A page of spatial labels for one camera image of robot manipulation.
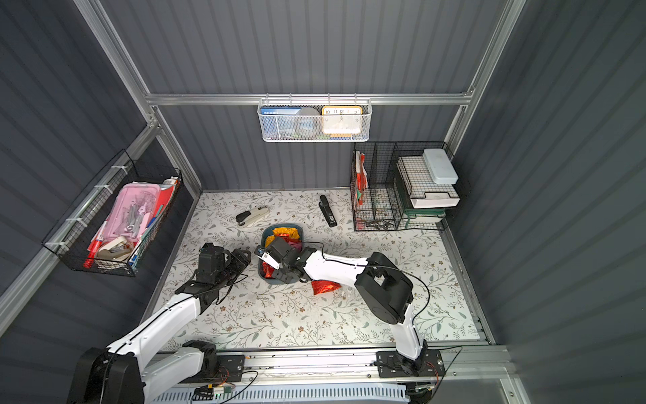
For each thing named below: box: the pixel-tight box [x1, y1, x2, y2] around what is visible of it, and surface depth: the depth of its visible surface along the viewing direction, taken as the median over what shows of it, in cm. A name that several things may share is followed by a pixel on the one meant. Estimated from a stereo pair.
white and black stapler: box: [235, 206, 271, 227], surface depth 110 cm
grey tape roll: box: [294, 106, 322, 138], surface depth 89 cm
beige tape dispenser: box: [97, 236, 133, 262], surface depth 66 cm
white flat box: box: [422, 148, 459, 185], surface depth 99 cm
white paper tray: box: [396, 155, 461, 209], surface depth 96 cm
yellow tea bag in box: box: [264, 227, 301, 248], surface depth 101 cm
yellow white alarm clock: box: [321, 105, 364, 139], surface depth 91 cm
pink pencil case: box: [102, 182, 161, 242], surface depth 74 cm
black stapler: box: [318, 194, 338, 229], surface depth 111 cm
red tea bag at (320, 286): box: [311, 279, 342, 296], surface depth 90 cm
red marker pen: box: [82, 237, 104, 270], surface depth 66 cm
